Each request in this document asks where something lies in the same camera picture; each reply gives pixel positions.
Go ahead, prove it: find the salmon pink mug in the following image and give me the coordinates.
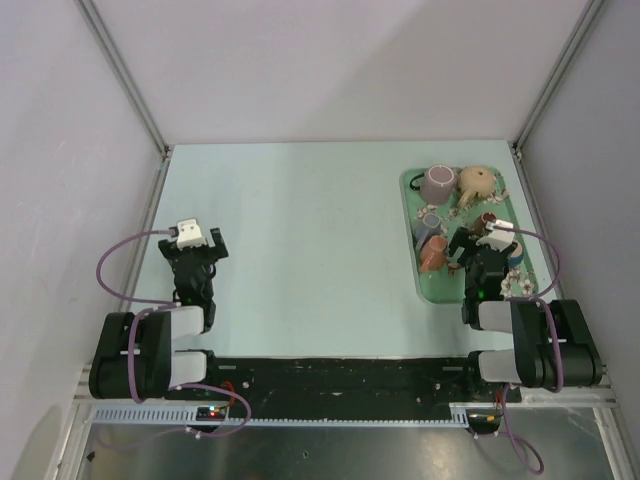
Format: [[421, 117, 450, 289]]
[[420, 235, 448, 273]]

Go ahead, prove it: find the tan ceramic teapot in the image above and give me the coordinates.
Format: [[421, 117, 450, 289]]
[[457, 165, 496, 209]]

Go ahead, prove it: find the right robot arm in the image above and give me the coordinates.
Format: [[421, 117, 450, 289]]
[[448, 221, 604, 401]]

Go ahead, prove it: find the left aluminium frame post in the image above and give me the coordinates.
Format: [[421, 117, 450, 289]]
[[75, 0, 170, 161]]

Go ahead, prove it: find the grey cable duct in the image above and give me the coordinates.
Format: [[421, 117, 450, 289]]
[[92, 405, 469, 428]]

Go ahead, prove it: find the small circuit board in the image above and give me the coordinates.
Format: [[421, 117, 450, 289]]
[[196, 406, 228, 421]]

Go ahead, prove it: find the aluminium frame post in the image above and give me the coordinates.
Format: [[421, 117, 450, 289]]
[[75, 0, 170, 161], [511, 0, 609, 160]]

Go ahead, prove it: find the mauve upside-down mug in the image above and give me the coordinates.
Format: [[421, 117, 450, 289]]
[[419, 164, 457, 206]]

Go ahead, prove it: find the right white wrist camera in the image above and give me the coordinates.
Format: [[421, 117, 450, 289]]
[[476, 219, 515, 252]]

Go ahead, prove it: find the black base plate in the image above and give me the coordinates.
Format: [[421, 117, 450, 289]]
[[164, 357, 503, 422]]

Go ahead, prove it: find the right aluminium frame post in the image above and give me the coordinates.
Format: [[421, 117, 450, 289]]
[[511, 0, 609, 160]]

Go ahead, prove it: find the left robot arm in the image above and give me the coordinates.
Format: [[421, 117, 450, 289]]
[[88, 218, 229, 403]]

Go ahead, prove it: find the small blue-grey cup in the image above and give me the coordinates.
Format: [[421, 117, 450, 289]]
[[414, 214, 442, 251]]

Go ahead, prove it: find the blue mug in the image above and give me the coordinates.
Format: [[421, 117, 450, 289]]
[[507, 240, 524, 269]]

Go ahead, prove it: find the brown striped cup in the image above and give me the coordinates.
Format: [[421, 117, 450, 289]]
[[469, 212, 497, 236]]

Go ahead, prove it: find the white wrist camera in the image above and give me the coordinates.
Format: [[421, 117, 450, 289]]
[[476, 219, 515, 252], [170, 218, 208, 250]]

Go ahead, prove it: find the green floral tray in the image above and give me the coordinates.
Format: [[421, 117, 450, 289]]
[[398, 166, 541, 305]]

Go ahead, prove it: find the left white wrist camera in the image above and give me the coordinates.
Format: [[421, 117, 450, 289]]
[[170, 218, 208, 250]]

